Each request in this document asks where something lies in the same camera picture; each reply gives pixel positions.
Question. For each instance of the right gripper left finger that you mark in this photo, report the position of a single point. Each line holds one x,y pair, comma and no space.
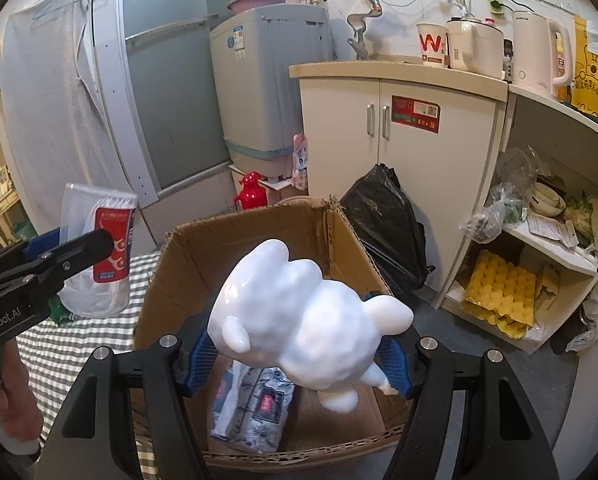
93,435

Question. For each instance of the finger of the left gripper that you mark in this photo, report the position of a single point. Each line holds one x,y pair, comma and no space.
70,258
16,260

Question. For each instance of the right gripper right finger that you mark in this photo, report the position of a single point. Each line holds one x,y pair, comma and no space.
474,415

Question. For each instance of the clear floss pick jar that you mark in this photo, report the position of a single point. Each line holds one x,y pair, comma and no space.
100,222

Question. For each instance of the navy white tissue paper pack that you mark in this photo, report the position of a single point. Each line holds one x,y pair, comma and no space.
251,407

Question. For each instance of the green snack packet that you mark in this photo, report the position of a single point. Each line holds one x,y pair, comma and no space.
59,314

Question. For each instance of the left hand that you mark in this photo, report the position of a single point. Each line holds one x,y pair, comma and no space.
19,413

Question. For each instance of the white dressing table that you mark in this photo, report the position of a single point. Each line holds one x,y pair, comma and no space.
11,214

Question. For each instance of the checkered tablecloth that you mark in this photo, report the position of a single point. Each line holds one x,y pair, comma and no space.
54,355

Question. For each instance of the white hanging towel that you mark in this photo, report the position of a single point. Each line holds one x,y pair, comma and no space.
55,128

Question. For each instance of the yellow egg tray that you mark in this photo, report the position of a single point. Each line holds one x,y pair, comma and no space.
501,294

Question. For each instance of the cardboard box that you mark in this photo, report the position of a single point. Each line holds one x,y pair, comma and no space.
197,259

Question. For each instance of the red thermos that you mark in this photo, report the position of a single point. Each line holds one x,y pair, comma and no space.
252,195

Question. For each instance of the white kitchen cabinet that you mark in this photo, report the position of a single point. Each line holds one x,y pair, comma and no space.
441,131

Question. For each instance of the black garbage bag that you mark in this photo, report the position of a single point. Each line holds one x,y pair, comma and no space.
383,218

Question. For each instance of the grey washing machine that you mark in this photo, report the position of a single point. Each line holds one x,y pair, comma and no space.
259,103

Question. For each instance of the pink waste bin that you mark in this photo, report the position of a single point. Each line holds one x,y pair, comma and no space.
294,200

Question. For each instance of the pink basin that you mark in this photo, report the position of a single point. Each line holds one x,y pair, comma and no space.
240,6

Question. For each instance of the white electric kettle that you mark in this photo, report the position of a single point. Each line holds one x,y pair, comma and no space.
542,54

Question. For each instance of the yellow paper bag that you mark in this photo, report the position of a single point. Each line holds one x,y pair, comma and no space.
585,76

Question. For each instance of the metal faucet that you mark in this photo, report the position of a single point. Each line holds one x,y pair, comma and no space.
357,22

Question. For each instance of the white rice cooker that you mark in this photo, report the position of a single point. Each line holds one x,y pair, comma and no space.
476,47

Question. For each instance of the red W paper cup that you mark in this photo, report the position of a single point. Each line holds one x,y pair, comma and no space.
433,42

